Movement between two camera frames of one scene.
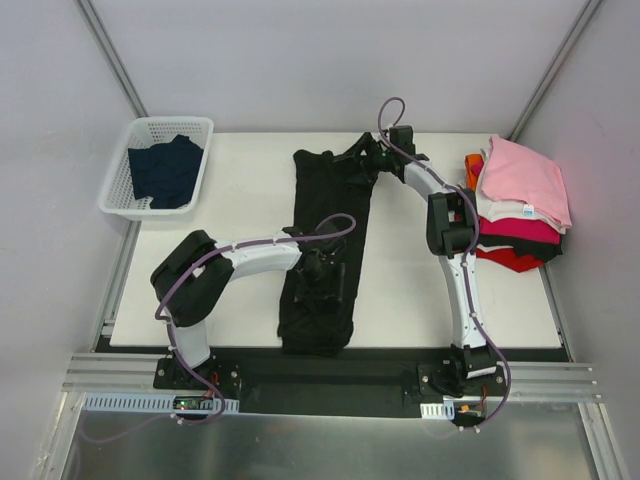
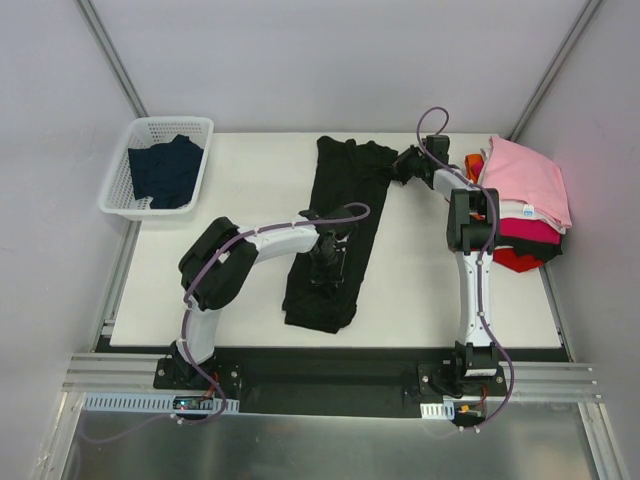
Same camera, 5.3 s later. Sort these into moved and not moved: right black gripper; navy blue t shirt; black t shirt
Moved: right black gripper; black t shirt
Not moved: navy blue t shirt
